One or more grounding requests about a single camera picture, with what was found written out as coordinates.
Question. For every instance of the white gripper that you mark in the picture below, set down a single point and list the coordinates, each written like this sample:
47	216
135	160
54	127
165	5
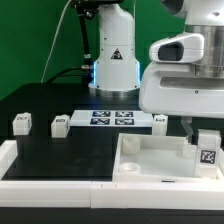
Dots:
174	89

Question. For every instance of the white square tabletop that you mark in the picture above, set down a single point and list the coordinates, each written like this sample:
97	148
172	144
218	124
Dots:
149	158

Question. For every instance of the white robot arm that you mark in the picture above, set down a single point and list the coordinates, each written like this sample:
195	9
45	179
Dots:
116	71

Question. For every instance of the white U-shaped fence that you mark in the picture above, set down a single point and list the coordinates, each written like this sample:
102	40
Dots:
72	194

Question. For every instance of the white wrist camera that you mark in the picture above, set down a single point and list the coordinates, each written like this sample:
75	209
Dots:
181	48

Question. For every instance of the white marker base plate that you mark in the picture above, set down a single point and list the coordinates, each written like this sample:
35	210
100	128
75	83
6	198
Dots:
111	118

